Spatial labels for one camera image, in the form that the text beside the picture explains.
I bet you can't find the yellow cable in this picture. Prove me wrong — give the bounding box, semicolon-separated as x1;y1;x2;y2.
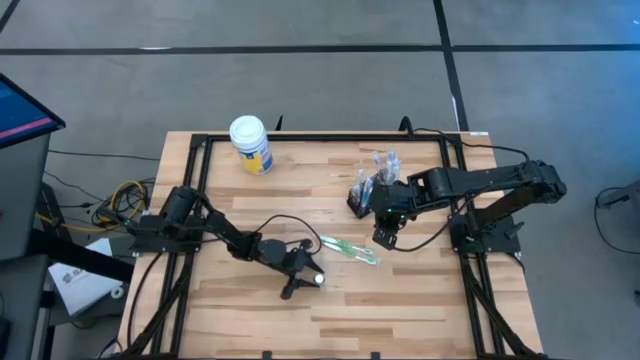
35;180;147;234

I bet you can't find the curved black floor cable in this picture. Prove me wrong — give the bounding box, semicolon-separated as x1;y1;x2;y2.
592;185;640;256

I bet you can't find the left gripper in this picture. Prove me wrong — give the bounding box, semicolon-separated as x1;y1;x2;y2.
281;239;325;300

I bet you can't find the disinfecting wipes canister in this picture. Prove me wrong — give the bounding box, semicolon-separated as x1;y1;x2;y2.
228;114;275;176

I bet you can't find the blue screen monitor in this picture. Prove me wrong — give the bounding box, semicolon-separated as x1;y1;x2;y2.
0;73;67;150

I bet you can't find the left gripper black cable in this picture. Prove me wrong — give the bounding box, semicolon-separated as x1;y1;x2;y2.
253;213;324;254

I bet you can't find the right arm supply cable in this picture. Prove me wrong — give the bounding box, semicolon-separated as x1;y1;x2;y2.
398;115;532;164

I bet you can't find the thin black floor cable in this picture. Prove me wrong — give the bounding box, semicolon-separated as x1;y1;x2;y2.
47;148;162;162

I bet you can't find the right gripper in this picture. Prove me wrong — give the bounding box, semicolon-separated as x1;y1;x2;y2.
370;182;417;251

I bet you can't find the black wire caddy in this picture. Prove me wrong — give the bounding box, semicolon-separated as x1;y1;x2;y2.
347;172;401;220

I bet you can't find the black desk beam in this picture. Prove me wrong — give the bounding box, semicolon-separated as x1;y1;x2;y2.
27;227;135;284

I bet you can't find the white booklet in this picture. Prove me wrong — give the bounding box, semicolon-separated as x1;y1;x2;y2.
48;237;125;318

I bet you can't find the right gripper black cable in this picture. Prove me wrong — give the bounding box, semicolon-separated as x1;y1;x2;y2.
392;197;475;253

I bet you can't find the grey stand leg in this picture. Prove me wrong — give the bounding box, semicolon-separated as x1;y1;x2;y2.
597;178;640;209

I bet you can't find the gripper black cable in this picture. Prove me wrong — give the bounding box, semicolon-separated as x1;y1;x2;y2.
392;197;475;253
253;213;324;254

